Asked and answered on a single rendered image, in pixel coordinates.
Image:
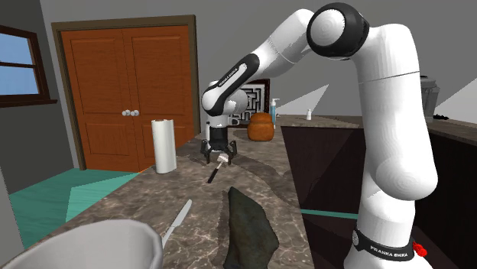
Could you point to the framed maze picture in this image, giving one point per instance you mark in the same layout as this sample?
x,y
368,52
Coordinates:
x,y
257,98

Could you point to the small black flat object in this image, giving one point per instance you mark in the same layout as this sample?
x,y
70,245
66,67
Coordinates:
x,y
441,117

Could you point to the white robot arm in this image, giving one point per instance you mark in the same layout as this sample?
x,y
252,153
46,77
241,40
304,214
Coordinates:
x,y
395,149

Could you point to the brown bread loaf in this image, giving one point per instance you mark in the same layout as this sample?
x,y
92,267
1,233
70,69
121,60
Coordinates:
x,y
260,127

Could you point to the dark robot stand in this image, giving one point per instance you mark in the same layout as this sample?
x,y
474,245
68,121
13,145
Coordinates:
x,y
328,167

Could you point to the brown double door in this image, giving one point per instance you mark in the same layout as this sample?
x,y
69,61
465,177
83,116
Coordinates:
x,y
126,82

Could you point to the dark green cloth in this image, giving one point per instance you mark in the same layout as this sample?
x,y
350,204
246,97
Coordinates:
x,y
249,233

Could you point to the silver knife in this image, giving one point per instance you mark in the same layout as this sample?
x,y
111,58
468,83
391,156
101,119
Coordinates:
x,y
179,220

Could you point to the grey bowl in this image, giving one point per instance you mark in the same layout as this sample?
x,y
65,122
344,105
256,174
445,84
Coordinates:
x,y
85,247

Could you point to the dark-framed window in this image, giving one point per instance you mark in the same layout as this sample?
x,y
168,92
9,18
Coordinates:
x,y
18,67

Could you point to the white paper towel roll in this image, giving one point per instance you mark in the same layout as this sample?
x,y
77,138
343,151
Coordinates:
x,y
164,147

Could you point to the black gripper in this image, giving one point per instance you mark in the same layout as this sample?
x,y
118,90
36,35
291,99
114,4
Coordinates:
x,y
218,137

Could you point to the small white bottle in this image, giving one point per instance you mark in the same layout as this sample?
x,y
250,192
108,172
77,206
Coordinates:
x,y
309,115

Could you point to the white and blue pump bottle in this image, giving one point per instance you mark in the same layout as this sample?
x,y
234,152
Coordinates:
x,y
274,111

